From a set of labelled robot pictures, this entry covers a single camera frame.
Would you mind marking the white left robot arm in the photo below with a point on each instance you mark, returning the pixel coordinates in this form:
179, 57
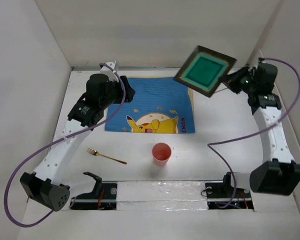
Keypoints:
46, 185

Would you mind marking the pink plastic cup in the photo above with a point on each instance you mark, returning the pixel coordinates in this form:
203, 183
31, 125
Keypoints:
161, 153

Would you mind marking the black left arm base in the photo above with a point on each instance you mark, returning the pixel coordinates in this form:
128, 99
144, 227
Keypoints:
102, 197

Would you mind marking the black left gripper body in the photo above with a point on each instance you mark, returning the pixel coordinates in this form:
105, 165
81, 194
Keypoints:
116, 94

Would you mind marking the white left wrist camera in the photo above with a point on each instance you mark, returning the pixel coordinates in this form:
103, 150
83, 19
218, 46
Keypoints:
108, 68

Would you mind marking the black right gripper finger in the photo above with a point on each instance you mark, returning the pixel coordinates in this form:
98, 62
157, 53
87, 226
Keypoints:
235, 87
235, 76

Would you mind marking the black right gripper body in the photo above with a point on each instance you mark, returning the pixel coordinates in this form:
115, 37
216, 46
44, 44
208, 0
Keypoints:
248, 83

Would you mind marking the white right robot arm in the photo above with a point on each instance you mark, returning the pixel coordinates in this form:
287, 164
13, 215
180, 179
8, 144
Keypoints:
279, 173

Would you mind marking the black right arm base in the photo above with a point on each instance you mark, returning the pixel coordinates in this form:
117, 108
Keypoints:
219, 195

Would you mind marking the green square ceramic plate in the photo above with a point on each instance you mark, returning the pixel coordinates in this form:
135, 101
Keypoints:
202, 70

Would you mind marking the blue Pikachu placemat cloth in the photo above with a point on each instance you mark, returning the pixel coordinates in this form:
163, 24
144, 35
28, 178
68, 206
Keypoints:
160, 105

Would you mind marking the gold fork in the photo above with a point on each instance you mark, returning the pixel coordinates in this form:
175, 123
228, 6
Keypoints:
96, 153

